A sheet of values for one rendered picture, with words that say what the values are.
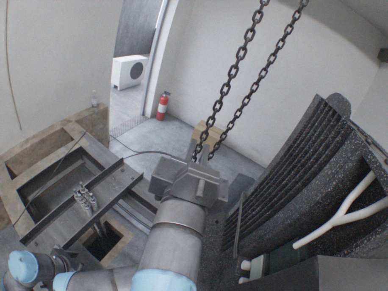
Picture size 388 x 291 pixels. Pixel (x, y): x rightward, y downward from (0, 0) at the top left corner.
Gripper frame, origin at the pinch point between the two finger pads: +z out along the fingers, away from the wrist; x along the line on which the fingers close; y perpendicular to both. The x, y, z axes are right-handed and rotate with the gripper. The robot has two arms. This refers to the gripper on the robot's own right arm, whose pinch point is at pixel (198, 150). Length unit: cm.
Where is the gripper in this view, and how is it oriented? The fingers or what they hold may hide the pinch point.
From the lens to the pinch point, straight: 38.5
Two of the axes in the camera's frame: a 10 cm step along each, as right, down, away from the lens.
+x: 9.3, 3.6, 0.6
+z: 1.6, -5.6, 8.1
